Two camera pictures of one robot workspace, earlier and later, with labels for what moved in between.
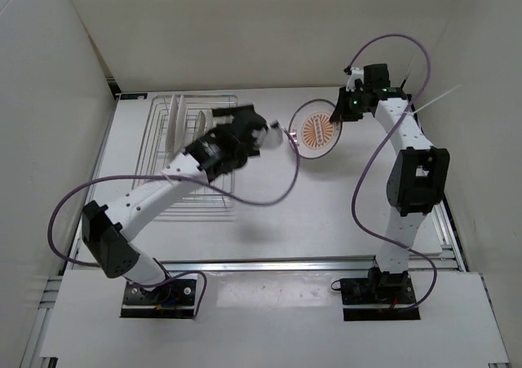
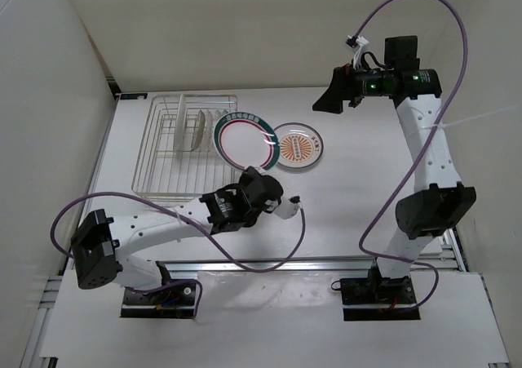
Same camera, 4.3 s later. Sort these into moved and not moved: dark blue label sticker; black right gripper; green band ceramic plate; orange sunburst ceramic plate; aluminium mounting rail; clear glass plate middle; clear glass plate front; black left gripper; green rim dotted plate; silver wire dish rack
Moved: black left gripper; green band ceramic plate; orange sunburst ceramic plate; black right gripper
Not moved: silver wire dish rack; clear glass plate front; dark blue label sticker; green rim dotted plate; clear glass plate middle; aluminium mounting rail
